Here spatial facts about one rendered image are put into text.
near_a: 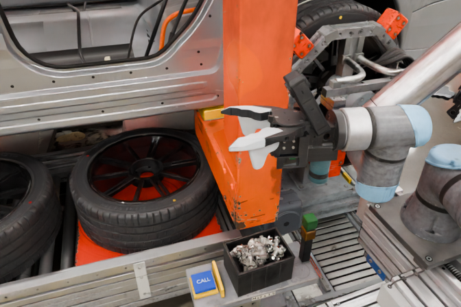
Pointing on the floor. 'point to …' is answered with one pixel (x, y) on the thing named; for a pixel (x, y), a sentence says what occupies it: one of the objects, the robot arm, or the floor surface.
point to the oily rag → (96, 138)
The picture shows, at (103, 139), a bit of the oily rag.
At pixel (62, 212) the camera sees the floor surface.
